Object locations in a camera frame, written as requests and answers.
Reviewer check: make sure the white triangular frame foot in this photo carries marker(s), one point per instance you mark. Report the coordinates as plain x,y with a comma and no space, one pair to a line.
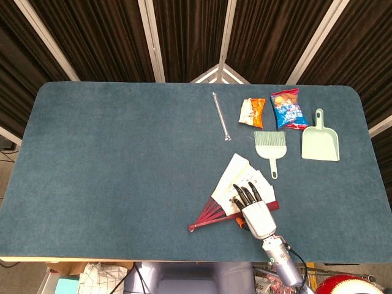
219,73

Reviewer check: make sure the white partition frame post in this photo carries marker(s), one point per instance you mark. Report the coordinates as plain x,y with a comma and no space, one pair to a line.
381,127
9,134
151,39
228,30
45,36
318,39

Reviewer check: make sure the orange white snack packet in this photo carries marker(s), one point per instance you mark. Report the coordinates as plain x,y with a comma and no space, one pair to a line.
252,113

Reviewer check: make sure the red ribbed paper folding fan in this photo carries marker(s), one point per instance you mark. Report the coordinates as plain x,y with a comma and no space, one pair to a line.
223,180

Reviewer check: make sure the teal box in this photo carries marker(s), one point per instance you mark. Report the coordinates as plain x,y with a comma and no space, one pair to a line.
65,286

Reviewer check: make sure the white checked cloth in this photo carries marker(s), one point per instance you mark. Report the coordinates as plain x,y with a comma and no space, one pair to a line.
98,277

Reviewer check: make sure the mint green dustpan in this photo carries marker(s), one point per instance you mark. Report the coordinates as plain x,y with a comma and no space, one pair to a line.
320,144

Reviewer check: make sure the clear wrapped straw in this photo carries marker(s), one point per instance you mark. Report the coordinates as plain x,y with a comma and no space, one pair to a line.
221,118

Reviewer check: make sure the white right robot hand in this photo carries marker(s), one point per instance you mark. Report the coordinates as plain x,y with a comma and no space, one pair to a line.
258,219

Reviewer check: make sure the dark brown pleated curtain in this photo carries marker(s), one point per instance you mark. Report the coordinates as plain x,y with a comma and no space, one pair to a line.
107,39

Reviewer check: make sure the brown cardboard box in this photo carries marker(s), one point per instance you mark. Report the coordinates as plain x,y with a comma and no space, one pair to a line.
67,268

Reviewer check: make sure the blue red snack packet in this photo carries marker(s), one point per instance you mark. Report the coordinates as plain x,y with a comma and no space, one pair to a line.
289,110

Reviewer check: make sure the purple robot torso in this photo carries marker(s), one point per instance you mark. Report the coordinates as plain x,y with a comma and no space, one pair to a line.
190,278

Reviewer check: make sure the mint green hand brush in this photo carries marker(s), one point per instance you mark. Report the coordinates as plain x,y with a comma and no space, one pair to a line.
271,150

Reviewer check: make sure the blue felt table cover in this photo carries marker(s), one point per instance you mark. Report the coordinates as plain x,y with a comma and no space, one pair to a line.
122,168

